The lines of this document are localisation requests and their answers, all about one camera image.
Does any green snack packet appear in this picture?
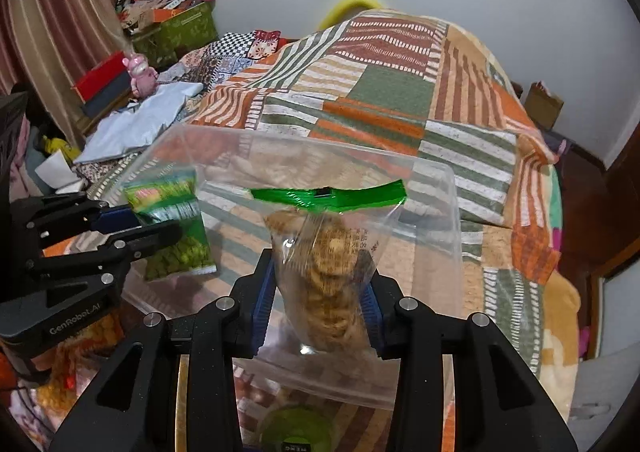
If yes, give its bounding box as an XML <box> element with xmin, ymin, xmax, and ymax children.
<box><xmin>124</xmin><ymin>167</ymin><xmax>217</xmax><ymax>282</ymax></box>

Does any green jelly cup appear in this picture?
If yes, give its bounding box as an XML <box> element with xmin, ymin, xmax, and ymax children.
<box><xmin>259</xmin><ymin>406</ymin><xmax>334</xmax><ymax>452</ymax></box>

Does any clear bag of round cookies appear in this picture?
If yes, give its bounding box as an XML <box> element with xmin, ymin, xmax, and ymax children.
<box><xmin>250</xmin><ymin>180</ymin><xmax>407</xmax><ymax>352</ymax></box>

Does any red flat box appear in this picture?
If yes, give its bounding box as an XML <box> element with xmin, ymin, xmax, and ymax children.
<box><xmin>73</xmin><ymin>51</ymin><xmax>126</xmax><ymax>103</ymax></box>

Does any pink plush toy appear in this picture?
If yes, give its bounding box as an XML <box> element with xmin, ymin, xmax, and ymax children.
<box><xmin>122</xmin><ymin>53</ymin><xmax>158</xmax><ymax>99</ymax></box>

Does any striped curtain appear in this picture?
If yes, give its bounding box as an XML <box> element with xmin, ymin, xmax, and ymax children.
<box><xmin>1</xmin><ymin>0</ymin><xmax>128</xmax><ymax>146</ymax></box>

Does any green cardboard box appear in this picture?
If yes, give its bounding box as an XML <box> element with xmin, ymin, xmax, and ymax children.
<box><xmin>131</xmin><ymin>1</ymin><xmax>218</xmax><ymax>70</ymax></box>

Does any clear plastic storage bin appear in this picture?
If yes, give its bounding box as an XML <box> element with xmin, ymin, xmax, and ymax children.
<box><xmin>99</xmin><ymin>125</ymin><xmax>462</xmax><ymax>409</ymax></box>

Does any checkered patchwork quilt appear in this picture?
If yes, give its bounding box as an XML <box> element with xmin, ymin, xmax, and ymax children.
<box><xmin>158</xmin><ymin>30</ymin><xmax>290</xmax><ymax>91</ymax></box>

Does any brown paper bag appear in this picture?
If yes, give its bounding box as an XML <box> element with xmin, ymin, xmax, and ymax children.
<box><xmin>524</xmin><ymin>82</ymin><xmax>564</xmax><ymax>130</ymax></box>

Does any striped patchwork blanket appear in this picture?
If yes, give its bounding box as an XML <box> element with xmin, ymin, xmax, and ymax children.
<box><xmin>29</xmin><ymin>8</ymin><xmax>582</xmax><ymax>452</ymax></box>

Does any yellow curved headboard tube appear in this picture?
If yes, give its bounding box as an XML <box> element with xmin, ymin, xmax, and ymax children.
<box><xmin>318</xmin><ymin>0</ymin><xmax>383</xmax><ymax>30</ymax></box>

